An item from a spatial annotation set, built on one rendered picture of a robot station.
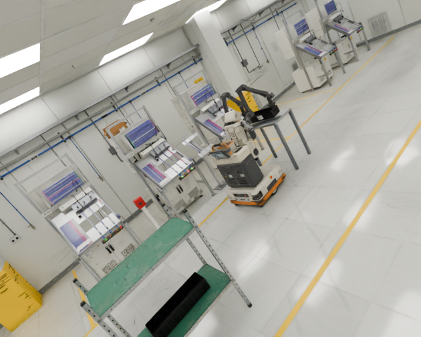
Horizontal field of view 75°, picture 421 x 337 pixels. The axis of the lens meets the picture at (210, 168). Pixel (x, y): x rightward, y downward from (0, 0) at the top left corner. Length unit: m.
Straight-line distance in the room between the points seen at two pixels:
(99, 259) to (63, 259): 1.73
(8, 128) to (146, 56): 3.10
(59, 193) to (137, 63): 3.49
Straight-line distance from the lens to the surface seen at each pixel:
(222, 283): 2.49
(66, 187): 4.46
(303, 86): 7.98
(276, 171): 3.88
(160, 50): 7.00
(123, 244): 4.59
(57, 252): 6.16
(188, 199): 4.89
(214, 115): 5.26
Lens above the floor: 1.89
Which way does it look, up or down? 18 degrees down
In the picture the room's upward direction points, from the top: 32 degrees counter-clockwise
